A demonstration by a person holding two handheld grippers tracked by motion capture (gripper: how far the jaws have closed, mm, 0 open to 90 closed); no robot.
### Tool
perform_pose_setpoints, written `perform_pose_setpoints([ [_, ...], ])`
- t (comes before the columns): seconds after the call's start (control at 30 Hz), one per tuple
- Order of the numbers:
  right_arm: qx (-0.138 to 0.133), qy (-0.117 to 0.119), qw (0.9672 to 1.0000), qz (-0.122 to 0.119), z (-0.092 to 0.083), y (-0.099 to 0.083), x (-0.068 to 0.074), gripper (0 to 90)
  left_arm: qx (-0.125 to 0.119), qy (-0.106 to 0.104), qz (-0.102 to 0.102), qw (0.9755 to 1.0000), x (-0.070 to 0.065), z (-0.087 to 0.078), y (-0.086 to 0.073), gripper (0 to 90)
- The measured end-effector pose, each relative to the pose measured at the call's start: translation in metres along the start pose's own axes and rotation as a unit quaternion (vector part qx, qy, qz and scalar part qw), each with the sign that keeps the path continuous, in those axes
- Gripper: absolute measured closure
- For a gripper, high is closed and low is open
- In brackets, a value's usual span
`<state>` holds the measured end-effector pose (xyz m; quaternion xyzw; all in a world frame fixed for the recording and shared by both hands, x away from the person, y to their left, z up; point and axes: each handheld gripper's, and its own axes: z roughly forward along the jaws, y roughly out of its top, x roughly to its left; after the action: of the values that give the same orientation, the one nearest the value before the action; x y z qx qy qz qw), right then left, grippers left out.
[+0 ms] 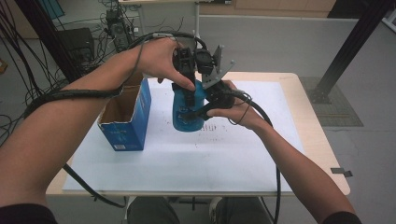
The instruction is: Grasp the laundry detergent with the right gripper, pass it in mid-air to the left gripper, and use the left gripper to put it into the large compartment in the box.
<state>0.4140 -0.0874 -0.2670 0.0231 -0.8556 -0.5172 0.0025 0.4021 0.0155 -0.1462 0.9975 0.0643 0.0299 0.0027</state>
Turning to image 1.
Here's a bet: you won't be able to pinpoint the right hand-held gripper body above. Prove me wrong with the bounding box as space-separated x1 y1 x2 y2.
201 60 238 109

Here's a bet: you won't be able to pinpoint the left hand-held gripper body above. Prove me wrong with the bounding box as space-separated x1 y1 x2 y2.
172 44 226 82

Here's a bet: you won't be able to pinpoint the blue plastic bottle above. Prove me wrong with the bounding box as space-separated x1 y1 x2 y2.
171 78 208 133

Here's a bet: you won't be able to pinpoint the person's left hand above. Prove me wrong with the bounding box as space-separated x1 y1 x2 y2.
135 36 198 93

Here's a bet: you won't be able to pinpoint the person's right hand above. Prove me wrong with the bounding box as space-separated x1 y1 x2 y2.
205 79 271 131

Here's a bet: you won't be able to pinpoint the white table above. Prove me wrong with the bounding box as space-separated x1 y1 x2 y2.
119 0 233 42

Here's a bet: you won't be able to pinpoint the white sheet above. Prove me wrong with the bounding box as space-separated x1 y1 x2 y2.
62 78 305 193

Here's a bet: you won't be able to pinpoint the blue cardboard box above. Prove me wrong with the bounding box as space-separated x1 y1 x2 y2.
96 77 153 153

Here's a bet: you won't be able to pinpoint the black power strip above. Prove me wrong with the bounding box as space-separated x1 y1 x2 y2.
105 8 133 53

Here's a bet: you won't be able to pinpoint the wooden cabinets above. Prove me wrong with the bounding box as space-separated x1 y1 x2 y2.
199 0 338 19

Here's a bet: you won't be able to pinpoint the person's left leg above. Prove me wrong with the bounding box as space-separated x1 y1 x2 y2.
126 196 182 224

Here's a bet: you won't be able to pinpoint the person's leg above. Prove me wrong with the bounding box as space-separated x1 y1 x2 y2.
126 196 182 224
208 196 276 224

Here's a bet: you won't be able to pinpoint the person's right leg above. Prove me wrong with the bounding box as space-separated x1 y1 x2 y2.
208 196 276 224

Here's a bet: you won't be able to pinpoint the black case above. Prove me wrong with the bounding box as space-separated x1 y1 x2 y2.
56 27 96 64

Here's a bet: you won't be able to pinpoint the grey floor mat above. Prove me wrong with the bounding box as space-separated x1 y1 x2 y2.
299 77 364 128

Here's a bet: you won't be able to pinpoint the black metal stand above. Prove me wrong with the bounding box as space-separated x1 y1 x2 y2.
14 0 82 83
309 0 394 105

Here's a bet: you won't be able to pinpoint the grey tape strip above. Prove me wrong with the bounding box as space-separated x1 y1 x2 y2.
330 167 354 178

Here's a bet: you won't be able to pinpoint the black sleeve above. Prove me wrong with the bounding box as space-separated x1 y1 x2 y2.
0 203 51 224
322 211 362 224

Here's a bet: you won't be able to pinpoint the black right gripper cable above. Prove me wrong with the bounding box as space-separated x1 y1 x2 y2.
228 89 282 224

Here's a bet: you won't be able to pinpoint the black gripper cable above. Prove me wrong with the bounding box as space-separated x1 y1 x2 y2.
23 31 208 209
228 89 282 224

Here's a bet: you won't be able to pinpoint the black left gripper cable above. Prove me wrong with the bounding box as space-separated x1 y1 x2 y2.
23 31 208 209

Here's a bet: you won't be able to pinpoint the tangle of black cables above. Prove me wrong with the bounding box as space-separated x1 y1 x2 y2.
0 0 68 147

